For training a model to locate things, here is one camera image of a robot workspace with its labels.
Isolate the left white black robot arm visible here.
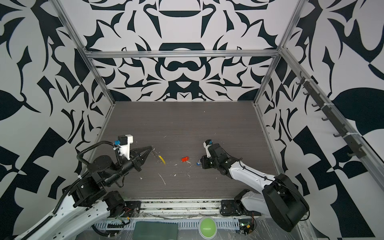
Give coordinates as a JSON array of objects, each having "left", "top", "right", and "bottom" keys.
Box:
[{"left": 15, "top": 135, "right": 153, "bottom": 240}]

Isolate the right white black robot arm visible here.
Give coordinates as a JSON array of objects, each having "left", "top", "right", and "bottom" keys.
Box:
[{"left": 200, "top": 140, "right": 310, "bottom": 232}]

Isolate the green round button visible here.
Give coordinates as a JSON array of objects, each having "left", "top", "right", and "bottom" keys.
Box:
[{"left": 198, "top": 217, "right": 217, "bottom": 240}]

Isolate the dark green pad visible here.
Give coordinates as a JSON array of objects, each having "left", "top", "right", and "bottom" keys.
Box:
[{"left": 132, "top": 221, "right": 178, "bottom": 240}]

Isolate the small circuit board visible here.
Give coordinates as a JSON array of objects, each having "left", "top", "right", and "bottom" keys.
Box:
[{"left": 239, "top": 218, "right": 257, "bottom": 235}]

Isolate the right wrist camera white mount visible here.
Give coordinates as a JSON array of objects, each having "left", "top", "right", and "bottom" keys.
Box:
[{"left": 203, "top": 140, "right": 213, "bottom": 158}]

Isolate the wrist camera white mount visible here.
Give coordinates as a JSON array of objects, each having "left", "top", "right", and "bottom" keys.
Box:
[
  {"left": 203, "top": 140, "right": 213, "bottom": 158},
  {"left": 114, "top": 135, "right": 134, "bottom": 160}
]

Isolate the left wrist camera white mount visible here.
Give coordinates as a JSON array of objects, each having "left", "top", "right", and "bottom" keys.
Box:
[{"left": 114, "top": 135, "right": 134, "bottom": 160}]

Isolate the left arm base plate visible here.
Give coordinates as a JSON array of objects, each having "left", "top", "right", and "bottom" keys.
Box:
[{"left": 120, "top": 201, "right": 142, "bottom": 219}]

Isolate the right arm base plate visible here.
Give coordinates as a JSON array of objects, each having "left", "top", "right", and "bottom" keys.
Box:
[{"left": 220, "top": 200, "right": 262, "bottom": 217}]

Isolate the white slotted cable duct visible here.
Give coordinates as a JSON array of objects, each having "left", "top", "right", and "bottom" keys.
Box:
[{"left": 64, "top": 218, "right": 241, "bottom": 231}]

